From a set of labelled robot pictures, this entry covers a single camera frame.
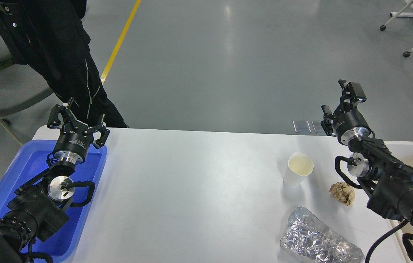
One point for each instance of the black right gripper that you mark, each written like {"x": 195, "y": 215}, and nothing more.
{"x": 350, "y": 124}

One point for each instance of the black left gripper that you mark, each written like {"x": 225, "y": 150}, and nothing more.
{"x": 73, "y": 143}

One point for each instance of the white paper cup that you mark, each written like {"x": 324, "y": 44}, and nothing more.
{"x": 299, "y": 167}

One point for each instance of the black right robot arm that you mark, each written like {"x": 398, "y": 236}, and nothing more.
{"x": 386, "y": 180}

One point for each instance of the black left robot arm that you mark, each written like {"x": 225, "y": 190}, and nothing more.
{"x": 38, "y": 209}

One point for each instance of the right metal floor plate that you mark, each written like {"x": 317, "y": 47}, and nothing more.
{"x": 317, "y": 127}

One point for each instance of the metal floor plate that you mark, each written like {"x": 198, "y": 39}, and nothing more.
{"x": 302, "y": 126}
{"x": 317, "y": 127}

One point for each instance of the left metal floor plate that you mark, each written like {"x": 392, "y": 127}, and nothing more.
{"x": 302, "y": 126}

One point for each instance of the blue plastic tray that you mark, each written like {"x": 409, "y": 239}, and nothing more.
{"x": 29, "y": 161}

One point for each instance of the crumpled brown paper ball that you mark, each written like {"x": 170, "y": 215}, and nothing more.
{"x": 343, "y": 193}

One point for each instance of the person in black clothes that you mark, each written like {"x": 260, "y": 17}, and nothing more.
{"x": 48, "y": 35}

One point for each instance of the crumpled silver foil bag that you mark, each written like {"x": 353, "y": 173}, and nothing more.
{"x": 309, "y": 240}

